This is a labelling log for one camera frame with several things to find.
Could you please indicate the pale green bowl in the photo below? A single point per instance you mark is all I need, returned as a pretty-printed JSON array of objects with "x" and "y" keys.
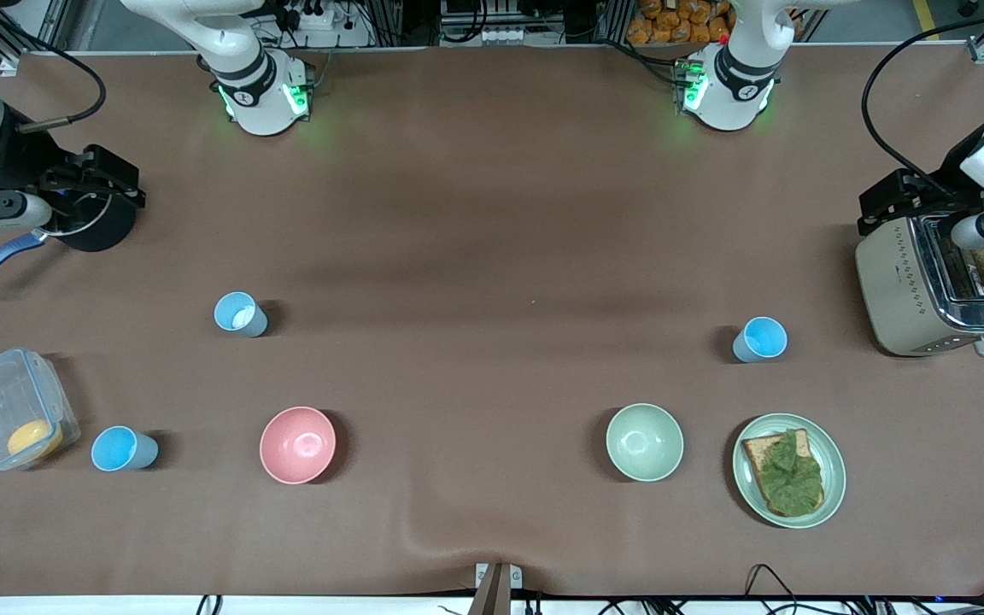
[{"x": 644, "y": 442}]

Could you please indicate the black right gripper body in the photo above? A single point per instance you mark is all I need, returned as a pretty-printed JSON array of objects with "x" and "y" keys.
[{"x": 20, "y": 166}]

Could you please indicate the green lettuce leaf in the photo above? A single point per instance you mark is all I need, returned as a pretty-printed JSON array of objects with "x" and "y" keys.
[{"x": 791, "y": 474}]

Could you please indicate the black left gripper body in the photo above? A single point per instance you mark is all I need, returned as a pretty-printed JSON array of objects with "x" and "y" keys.
[{"x": 939, "y": 182}]

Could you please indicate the brown bread slice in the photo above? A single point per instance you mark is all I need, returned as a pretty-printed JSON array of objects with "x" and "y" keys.
[{"x": 755, "y": 448}]

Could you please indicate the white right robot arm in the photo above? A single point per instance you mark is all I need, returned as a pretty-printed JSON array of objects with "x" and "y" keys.
[{"x": 257, "y": 77}]

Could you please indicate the grey metal camera bracket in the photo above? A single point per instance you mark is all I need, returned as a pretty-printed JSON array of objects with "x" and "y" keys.
[{"x": 496, "y": 585}]

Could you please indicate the yellow round food piece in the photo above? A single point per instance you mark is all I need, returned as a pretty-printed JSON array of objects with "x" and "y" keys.
[{"x": 34, "y": 438}]

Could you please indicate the pale green plate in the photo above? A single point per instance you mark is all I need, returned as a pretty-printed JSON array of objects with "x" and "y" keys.
[{"x": 834, "y": 461}]

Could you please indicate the pile of orange bread rolls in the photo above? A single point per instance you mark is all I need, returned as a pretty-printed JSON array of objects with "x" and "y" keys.
[{"x": 680, "y": 21}]

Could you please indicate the light blue plastic cup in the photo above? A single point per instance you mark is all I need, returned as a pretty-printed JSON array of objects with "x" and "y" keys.
[
  {"x": 238, "y": 313},
  {"x": 761, "y": 338},
  {"x": 119, "y": 448}
]

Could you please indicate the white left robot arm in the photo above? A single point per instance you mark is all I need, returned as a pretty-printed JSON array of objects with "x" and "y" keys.
[{"x": 735, "y": 81}]

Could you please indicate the pink bowl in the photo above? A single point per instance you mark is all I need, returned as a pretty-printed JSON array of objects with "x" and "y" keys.
[{"x": 296, "y": 445}]

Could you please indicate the silver toaster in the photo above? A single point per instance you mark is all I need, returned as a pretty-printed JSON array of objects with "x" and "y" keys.
[{"x": 898, "y": 282}]

